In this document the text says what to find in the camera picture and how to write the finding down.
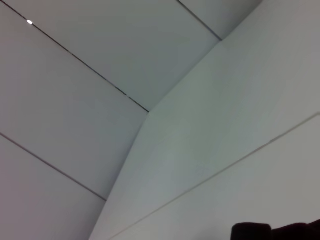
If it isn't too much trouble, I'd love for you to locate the black shirt with FREE print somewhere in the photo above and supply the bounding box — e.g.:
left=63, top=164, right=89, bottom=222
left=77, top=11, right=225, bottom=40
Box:
left=230, top=219, right=320, bottom=240

